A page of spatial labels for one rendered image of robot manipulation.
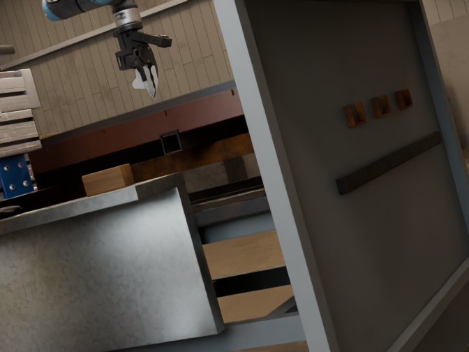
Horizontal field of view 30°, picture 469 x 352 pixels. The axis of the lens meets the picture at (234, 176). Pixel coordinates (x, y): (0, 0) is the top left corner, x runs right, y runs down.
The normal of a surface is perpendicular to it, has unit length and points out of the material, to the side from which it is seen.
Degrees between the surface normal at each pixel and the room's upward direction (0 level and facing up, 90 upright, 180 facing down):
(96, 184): 90
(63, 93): 90
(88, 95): 90
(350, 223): 90
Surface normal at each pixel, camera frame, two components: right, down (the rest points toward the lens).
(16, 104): 0.85, -0.22
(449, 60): -0.45, 0.16
